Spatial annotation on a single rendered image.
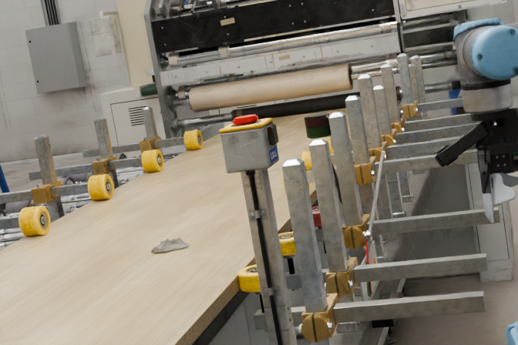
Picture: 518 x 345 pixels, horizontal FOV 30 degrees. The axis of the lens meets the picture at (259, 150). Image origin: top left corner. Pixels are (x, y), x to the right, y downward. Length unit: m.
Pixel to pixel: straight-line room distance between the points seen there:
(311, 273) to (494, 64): 0.50
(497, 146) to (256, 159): 0.54
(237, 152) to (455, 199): 3.31
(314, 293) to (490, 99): 0.48
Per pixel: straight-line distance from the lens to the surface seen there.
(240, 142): 1.47
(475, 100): 1.82
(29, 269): 2.31
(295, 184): 1.75
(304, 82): 4.61
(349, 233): 2.25
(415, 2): 4.48
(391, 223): 2.30
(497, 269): 4.68
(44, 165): 3.20
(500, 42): 1.68
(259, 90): 4.66
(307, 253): 1.78
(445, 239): 4.78
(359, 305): 1.84
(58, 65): 12.21
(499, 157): 1.85
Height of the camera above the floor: 1.37
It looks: 7 degrees down
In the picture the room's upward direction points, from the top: 10 degrees counter-clockwise
